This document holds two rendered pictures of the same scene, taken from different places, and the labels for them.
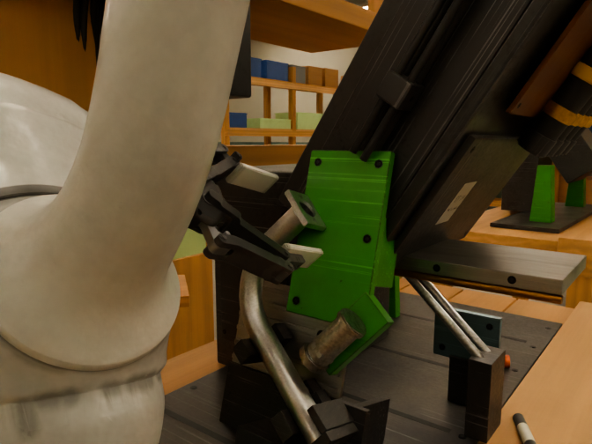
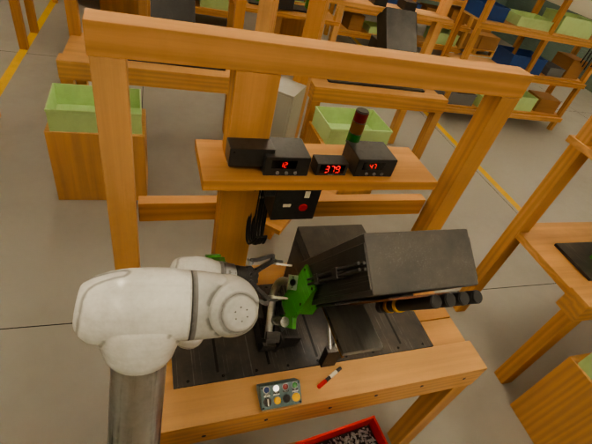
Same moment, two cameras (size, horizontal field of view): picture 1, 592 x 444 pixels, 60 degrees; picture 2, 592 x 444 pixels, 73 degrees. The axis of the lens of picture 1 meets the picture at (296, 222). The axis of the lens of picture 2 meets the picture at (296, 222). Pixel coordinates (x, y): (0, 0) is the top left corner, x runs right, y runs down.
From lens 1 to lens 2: 113 cm
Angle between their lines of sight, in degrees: 39
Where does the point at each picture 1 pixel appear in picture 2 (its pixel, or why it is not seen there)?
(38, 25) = not seen: hidden behind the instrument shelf
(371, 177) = (308, 290)
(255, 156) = (340, 204)
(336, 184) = (303, 281)
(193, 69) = not seen: hidden behind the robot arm
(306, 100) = not seen: outside the picture
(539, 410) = (353, 370)
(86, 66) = (255, 196)
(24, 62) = (233, 196)
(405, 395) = (321, 335)
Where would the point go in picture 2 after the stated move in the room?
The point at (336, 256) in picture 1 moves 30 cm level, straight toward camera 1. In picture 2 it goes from (294, 300) to (233, 349)
